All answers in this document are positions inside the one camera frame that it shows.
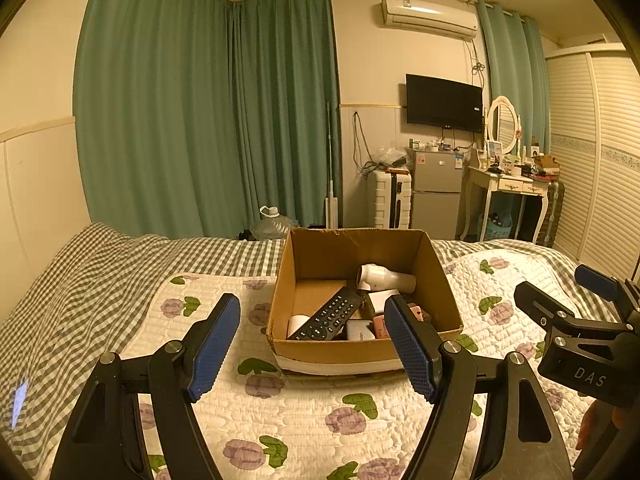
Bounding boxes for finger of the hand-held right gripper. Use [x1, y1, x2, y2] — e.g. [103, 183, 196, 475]
[514, 281, 583, 333]
[574, 264, 640, 328]

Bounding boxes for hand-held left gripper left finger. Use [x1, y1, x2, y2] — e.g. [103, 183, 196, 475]
[50, 292, 242, 480]

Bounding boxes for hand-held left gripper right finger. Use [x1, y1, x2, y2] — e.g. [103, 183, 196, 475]
[384, 294, 573, 480]

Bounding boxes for pink case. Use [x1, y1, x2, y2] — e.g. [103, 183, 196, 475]
[374, 302, 433, 340]

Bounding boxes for white square charger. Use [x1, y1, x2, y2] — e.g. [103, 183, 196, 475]
[369, 290, 401, 320]

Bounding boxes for white bottle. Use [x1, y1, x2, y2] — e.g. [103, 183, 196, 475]
[356, 263, 417, 295]

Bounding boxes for brown cardboard box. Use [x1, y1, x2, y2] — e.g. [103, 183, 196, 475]
[266, 227, 463, 376]

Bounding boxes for small white cylinder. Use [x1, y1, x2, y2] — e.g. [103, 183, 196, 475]
[286, 314, 312, 340]

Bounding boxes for black remote control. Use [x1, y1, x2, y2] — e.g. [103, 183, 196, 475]
[287, 290, 366, 342]

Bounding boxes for person's right hand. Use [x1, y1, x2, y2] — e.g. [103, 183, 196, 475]
[576, 400, 601, 453]

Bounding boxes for dark suitcase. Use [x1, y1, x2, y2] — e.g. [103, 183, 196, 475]
[535, 180, 566, 247]

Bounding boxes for blue plastic basket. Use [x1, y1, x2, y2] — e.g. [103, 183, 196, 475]
[482, 210, 513, 242]

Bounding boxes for white floral quilt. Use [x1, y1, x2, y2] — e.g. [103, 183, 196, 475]
[50, 252, 640, 480]

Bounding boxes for white dressing table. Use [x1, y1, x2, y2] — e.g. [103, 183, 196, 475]
[459, 155, 548, 247]

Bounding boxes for white louvered wardrobe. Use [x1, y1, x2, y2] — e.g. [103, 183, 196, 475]
[542, 40, 640, 281]

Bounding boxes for brown boxes stack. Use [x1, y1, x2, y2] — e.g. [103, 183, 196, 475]
[532, 154, 561, 181]

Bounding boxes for clear plastic water jug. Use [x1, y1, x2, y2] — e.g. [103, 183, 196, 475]
[250, 205, 301, 242]

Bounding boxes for silver fridge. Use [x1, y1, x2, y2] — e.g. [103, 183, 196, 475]
[410, 147, 468, 241]

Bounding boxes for white suitcase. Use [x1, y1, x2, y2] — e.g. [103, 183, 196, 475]
[367, 169, 413, 230]

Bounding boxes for oval white mirror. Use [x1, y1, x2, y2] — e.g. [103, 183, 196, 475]
[486, 96, 518, 156]

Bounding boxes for clear plastic bag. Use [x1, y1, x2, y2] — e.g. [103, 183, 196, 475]
[372, 147, 408, 171]

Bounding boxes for white mop pole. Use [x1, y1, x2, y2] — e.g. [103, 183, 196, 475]
[322, 101, 341, 227]

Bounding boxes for narrow teal curtain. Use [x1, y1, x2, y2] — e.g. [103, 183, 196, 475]
[475, 0, 551, 161]

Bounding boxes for wide teal curtain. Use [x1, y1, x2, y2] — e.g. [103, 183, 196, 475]
[72, 0, 241, 238]

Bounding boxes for teal corner curtain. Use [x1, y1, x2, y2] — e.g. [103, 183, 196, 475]
[230, 0, 343, 228]

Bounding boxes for white air conditioner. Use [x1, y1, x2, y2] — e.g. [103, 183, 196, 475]
[381, 0, 478, 40]

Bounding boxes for hanging black cables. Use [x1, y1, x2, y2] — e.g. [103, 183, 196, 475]
[351, 110, 366, 176]

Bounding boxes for black wall television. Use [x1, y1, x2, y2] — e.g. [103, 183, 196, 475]
[405, 74, 485, 133]

